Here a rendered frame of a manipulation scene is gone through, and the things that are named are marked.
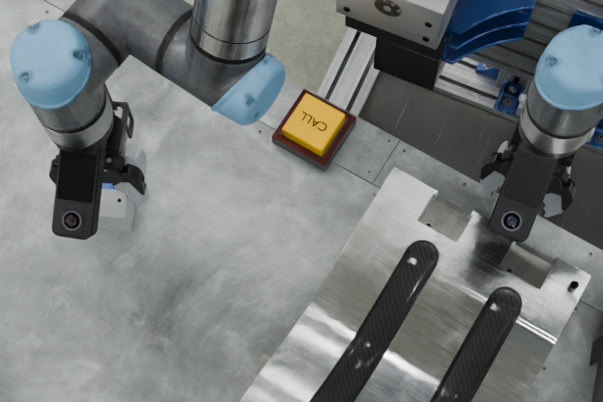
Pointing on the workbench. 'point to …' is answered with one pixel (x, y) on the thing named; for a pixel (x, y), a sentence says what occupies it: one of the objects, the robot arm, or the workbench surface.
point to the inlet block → (116, 206)
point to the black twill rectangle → (597, 351)
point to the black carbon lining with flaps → (503, 296)
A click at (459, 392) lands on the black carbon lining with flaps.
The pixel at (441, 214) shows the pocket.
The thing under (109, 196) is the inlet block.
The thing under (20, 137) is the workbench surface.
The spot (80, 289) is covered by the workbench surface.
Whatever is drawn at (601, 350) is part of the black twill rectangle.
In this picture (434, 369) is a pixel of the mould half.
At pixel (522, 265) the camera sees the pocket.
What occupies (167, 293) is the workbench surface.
